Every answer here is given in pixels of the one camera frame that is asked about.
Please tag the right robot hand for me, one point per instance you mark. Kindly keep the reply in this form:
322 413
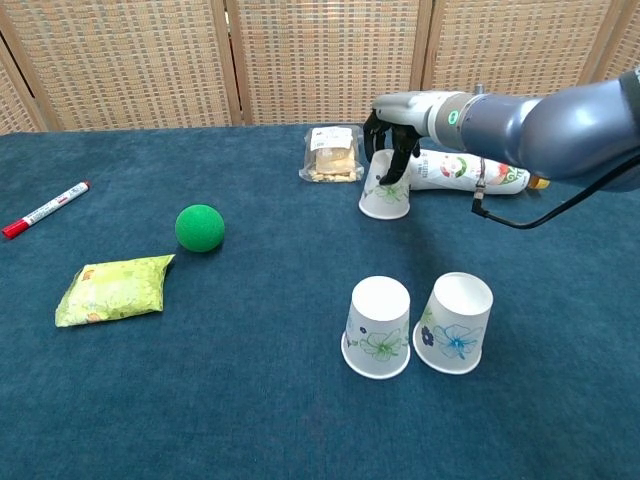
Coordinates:
402 112

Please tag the white paper cup green flower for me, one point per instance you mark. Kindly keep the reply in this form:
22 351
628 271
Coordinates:
376 327
380 207

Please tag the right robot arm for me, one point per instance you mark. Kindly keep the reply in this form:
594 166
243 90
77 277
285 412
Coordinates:
550 130

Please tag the white drink bottle yellow cap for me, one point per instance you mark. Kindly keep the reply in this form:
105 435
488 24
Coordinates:
450 172

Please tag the clear bag of crackers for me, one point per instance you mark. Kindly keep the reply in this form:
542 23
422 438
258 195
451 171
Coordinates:
330 160

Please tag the woven bamboo screen panel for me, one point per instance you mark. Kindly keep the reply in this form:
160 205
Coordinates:
325 60
510 45
15 110
630 45
125 60

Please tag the white paper cup blue flower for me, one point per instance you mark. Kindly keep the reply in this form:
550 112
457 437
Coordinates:
455 322

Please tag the green foam ball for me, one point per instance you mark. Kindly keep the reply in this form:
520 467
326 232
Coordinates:
200 227

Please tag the blue felt table cloth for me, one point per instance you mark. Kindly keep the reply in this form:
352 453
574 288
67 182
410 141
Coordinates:
250 400

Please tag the yellow-green snack packet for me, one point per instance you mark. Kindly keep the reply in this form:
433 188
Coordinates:
115 292

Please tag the red white marker pen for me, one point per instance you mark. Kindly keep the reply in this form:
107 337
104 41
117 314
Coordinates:
45 209

